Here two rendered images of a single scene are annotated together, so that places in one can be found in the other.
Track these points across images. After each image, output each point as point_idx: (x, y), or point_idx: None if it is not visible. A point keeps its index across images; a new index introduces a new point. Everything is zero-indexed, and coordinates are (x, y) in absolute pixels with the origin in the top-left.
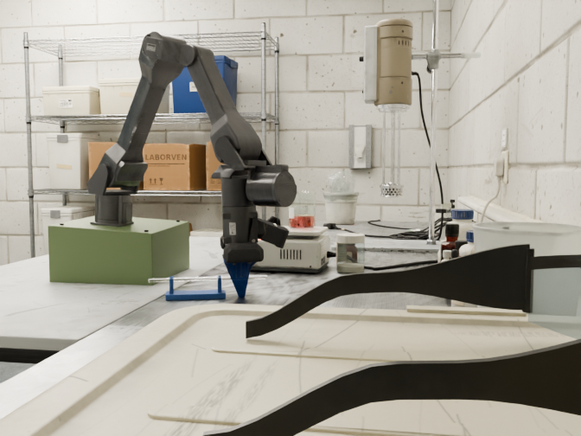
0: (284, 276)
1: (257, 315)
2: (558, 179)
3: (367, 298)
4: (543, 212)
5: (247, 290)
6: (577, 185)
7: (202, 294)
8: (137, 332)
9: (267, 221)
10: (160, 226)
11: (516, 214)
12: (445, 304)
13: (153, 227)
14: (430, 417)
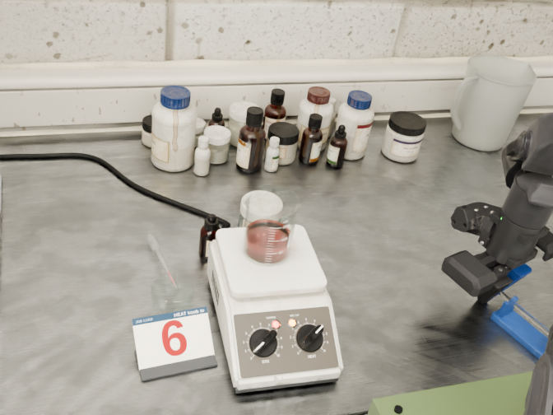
0: (335, 300)
1: None
2: (277, 14)
3: (400, 211)
4: (215, 49)
5: (448, 307)
6: (341, 19)
7: (528, 323)
8: None
9: (485, 212)
10: (477, 400)
11: (59, 65)
12: (386, 166)
13: (498, 403)
14: None
